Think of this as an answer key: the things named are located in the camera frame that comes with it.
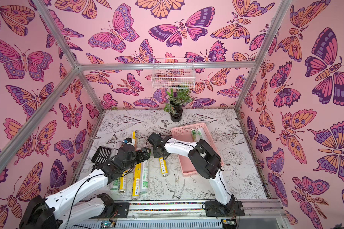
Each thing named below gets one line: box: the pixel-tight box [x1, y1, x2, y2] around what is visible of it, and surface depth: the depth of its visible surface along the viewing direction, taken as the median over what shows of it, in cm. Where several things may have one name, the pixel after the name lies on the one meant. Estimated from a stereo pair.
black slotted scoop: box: [90, 145, 112, 174], surface depth 96 cm
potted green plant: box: [163, 87, 194, 123], surface depth 97 cm
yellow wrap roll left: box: [118, 175, 127, 194], surface depth 81 cm
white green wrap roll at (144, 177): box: [139, 159, 150, 194], surface depth 83 cm
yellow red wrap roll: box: [159, 156, 169, 177], surface depth 87 cm
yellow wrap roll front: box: [131, 162, 142, 200], surface depth 81 cm
